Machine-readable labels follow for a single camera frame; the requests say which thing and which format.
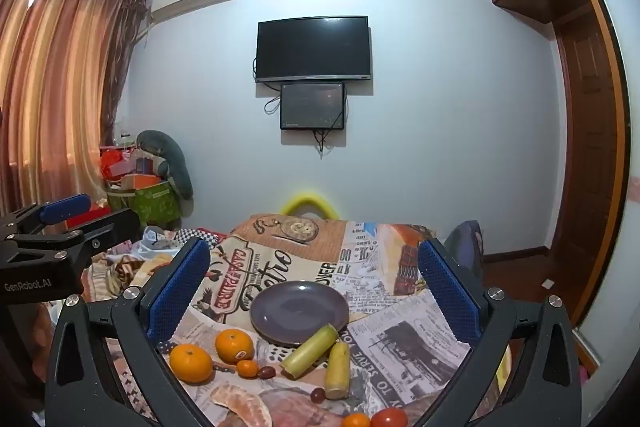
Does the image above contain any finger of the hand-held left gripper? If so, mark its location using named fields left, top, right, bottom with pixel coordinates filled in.
left=0, top=193, right=92, bottom=238
left=7, top=208, right=141, bottom=268

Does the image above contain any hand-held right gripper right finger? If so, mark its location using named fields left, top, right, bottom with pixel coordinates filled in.
left=400, top=237, right=586, bottom=427

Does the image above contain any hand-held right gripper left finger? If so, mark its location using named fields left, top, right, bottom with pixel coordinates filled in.
left=45, top=237, right=221, bottom=427

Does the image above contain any large orange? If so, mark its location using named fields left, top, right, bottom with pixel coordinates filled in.
left=169, top=343, right=214, bottom=384

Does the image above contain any orange with sticker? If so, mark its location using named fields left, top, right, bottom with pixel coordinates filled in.
left=215, top=328, right=255, bottom=364

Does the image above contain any grey round plate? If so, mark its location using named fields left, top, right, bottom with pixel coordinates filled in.
left=249, top=281, right=349, bottom=348

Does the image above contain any short yellow sugarcane piece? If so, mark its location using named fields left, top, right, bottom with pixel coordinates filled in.
left=324, top=341, right=351, bottom=400

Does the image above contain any red tomato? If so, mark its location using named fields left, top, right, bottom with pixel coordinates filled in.
left=370, top=407, right=410, bottom=427

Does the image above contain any long green sugarcane piece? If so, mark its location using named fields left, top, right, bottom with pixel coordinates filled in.
left=280, top=323, right=340, bottom=379

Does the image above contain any flat red box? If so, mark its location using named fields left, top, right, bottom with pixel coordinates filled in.
left=65, top=202, right=113, bottom=229

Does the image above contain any green storage box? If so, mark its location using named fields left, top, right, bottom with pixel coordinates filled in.
left=106, top=181, right=181, bottom=228

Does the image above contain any orange patterned blanket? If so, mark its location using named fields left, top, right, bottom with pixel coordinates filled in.
left=82, top=237, right=173, bottom=303

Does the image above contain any white patterned cloth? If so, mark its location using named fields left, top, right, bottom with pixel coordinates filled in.
left=137, top=227, right=183, bottom=253

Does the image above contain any blue-grey cloth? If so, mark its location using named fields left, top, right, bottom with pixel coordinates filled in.
left=444, top=220, right=485, bottom=280

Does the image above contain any pile of red orange boxes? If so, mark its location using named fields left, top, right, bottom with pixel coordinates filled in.
left=99, top=146, right=168, bottom=190

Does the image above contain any black white checkered cloth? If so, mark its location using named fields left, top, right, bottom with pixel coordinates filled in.
left=172, top=229, right=228, bottom=250

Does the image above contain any grey plush pillow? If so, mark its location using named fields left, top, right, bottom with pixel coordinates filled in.
left=136, top=129, right=194, bottom=200

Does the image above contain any newspaper print tablecloth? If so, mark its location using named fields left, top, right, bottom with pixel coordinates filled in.
left=82, top=213, right=513, bottom=427

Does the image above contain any orange pink curtain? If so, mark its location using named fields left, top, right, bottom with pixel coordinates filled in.
left=0, top=0, right=151, bottom=218

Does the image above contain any peeled tangerine half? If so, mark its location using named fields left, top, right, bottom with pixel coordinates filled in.
left=210, top=383, right=273, bottom=427

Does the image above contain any pink cloth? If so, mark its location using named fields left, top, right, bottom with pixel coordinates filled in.
left=577, top=359, right=598, bottom=390

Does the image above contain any brown wooden door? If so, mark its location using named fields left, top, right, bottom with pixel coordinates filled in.
left=552, top=7, right=631, bottom=328

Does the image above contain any yellow ring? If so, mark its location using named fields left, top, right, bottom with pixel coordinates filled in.
left=280, top=192, right=341, bottom=220

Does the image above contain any small black wall screen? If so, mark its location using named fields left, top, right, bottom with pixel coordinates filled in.
left=279, top=82, right=347, bottom=131

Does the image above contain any black wall television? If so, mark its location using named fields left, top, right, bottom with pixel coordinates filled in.
left=255, top=15, right=373, bottom=84

